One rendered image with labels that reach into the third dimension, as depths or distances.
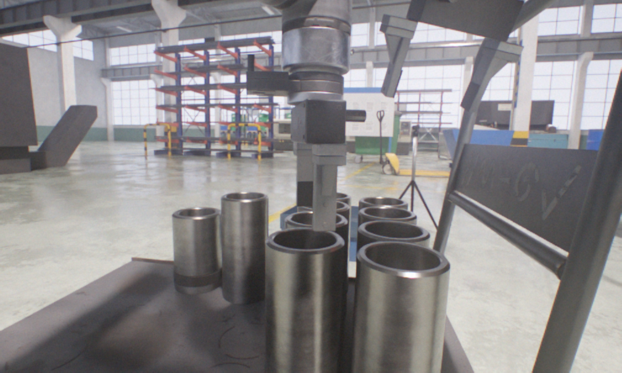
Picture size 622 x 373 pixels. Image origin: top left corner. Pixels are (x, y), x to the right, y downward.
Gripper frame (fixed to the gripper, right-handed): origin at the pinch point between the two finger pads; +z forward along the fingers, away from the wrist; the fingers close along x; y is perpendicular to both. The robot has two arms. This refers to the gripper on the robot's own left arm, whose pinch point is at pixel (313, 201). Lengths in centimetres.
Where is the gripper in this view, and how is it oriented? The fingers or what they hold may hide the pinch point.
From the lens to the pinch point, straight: 43.9
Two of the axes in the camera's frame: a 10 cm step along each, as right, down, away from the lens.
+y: 9.8, 0.0, 1.9
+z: -0.2, 9.9, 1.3
